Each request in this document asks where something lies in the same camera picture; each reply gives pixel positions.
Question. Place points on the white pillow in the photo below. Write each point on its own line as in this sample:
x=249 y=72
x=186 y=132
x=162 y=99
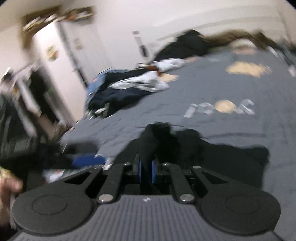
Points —
x=242 y=45

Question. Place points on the navy garment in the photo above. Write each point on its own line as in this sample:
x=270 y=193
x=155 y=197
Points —
x=120 y=97

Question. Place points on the person's left hand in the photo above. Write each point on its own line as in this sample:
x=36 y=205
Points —
x=7 y=187

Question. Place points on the grey fish-print blanket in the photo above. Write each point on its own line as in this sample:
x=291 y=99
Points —
x=231 y=92

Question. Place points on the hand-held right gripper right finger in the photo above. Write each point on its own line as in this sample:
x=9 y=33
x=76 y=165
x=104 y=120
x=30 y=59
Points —
x=153 y=172

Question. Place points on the brown fur coat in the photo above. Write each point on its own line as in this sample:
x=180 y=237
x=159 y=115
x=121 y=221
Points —
x=231 y=37

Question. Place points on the black garment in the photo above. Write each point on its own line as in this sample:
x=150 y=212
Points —
x=208 y=153

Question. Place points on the dark clothes rack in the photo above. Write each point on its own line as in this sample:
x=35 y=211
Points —
x=39 y=88

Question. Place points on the black puffer jacket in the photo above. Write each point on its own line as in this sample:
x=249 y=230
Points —
x=185 y=46

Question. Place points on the light blue cloth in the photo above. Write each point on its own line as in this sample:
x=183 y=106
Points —
x=94 y=85

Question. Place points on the white grey shirt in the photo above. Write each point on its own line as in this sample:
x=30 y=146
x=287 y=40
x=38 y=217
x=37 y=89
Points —
x=143 y=82

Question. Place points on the small white shirt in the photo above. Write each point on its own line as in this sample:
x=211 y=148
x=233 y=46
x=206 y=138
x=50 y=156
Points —
x=171 y=63

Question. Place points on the white door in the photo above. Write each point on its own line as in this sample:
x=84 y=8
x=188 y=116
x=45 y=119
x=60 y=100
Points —
x=62 y=69

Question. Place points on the black wall-hung device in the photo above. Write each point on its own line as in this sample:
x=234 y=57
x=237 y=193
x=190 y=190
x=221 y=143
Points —
x=141 y=44

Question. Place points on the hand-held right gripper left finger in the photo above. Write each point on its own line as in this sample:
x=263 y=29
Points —
x=138 y=171

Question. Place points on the wall shelf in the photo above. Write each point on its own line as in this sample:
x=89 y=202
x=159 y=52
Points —
x=46 y=18

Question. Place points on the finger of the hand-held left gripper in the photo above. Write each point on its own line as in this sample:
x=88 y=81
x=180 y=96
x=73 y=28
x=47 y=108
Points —
x=87 y=162
x=81 y=148

